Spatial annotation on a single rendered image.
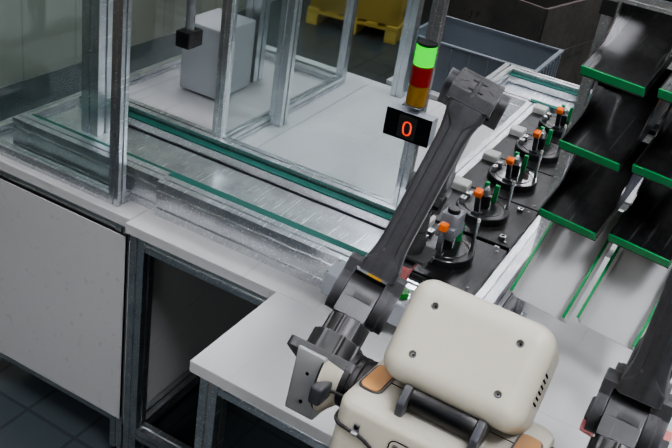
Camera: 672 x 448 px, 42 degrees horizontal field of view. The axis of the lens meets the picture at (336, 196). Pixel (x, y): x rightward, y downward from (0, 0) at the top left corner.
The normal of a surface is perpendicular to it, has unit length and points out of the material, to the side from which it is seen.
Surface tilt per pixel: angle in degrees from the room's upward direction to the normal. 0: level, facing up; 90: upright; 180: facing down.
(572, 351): 0
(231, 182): 0
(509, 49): 90
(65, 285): 90
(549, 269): 45
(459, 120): 67
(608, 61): 25
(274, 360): 0
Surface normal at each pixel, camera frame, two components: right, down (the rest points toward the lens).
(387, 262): -0.16, 0.05
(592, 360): 0.15, -0.87
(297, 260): -0.48, 0.36
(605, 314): -0.34, -0.40
